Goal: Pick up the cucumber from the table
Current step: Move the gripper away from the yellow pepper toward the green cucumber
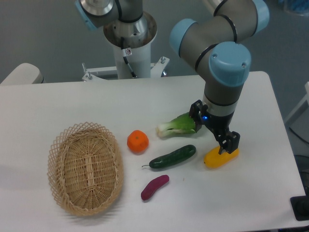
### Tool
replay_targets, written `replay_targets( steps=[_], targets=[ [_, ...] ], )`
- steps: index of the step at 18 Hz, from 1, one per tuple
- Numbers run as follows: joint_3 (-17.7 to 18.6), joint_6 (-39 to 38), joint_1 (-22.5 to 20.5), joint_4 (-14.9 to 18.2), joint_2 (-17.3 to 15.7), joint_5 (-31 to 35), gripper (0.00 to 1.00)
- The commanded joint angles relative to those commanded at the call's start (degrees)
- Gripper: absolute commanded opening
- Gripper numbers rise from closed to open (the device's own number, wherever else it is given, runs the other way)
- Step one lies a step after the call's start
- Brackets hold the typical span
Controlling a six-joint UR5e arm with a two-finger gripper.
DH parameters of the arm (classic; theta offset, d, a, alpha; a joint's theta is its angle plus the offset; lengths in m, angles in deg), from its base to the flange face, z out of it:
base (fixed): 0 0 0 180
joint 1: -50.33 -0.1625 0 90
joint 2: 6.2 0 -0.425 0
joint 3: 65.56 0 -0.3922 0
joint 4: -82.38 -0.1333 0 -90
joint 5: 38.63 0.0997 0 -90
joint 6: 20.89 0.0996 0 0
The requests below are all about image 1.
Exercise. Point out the white metal base frame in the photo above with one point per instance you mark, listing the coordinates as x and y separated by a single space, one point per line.
110 73

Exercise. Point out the white chair back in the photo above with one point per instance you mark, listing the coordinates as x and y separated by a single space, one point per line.
24 74

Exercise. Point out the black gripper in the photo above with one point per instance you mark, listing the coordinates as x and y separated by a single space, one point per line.
218 125

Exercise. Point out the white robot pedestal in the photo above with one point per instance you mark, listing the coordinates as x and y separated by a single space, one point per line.
131 44

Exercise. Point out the green bok choy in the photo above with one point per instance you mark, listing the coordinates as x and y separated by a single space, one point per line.
182 124

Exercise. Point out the green cucumber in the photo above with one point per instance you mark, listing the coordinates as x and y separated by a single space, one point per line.
173 158

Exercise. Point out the orange fruit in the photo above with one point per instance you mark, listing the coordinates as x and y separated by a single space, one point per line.
137 141

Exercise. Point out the yellow mango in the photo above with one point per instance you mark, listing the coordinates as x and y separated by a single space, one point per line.
215 160

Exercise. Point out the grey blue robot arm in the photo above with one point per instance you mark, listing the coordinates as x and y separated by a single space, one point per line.
213 49

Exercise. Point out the purple sweet potato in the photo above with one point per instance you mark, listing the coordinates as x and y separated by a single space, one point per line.
153 186

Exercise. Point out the woven wicker basket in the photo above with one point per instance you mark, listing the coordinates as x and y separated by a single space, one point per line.
85 169

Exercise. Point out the black device at table edge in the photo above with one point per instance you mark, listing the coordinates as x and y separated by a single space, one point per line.
300 206

